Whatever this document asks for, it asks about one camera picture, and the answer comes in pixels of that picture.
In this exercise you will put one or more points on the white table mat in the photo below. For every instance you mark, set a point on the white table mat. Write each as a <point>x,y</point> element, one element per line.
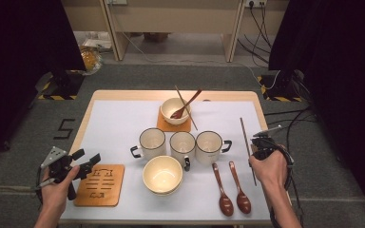
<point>114,120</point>

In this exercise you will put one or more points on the white mug with black rim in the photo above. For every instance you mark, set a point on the white mug with black rim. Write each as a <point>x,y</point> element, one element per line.
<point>208,142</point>
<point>152,139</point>
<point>182,142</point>

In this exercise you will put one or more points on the yellow black hazard tape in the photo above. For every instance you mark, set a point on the yellow black hazard tape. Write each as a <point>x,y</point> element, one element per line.
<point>57,97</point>
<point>285,99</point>

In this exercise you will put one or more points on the dark wooden spoon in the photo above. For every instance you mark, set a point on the dark wooden spoon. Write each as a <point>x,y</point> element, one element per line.
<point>225,204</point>
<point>178,114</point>
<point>243,202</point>

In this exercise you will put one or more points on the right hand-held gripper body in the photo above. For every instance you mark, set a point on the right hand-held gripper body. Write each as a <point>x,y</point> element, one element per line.
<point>264,147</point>

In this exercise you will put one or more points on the beige wooden desk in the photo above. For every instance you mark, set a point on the beige wooden desk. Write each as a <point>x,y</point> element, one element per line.
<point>177,19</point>

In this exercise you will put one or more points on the person's right hand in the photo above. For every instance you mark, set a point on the person's right hand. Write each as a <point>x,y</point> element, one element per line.
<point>270,174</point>

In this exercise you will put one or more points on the yellow plastic bag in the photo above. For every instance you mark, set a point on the yellow plastic bag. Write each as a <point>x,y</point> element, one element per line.
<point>90,60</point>

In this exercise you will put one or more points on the black stand base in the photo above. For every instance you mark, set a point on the black stand base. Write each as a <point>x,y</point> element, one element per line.
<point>280,84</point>
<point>66,84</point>

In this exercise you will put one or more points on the black curtain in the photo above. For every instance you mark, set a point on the black curtain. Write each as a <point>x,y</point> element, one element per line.
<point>336,79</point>
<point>19,63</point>

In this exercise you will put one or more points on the white papers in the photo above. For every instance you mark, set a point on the white papers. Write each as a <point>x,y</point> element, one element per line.
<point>96,42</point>

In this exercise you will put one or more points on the carved wooden coaster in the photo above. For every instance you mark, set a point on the carved wooden coaster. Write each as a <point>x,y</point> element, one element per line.
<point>171,127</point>
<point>98,186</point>

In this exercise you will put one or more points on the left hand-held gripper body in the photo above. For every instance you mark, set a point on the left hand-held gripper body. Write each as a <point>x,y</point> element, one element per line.
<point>61,167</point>

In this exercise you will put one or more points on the person's left hand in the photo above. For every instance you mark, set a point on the person's left hand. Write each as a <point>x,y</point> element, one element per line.
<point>56,196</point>

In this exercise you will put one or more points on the white wall socket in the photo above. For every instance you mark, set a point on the white wall socket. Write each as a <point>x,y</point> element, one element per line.
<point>256,2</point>

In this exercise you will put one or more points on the cream ceramic bowl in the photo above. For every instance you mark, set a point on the cream ceramic bowl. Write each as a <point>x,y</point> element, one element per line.
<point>162,174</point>
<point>170,107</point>
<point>164,194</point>

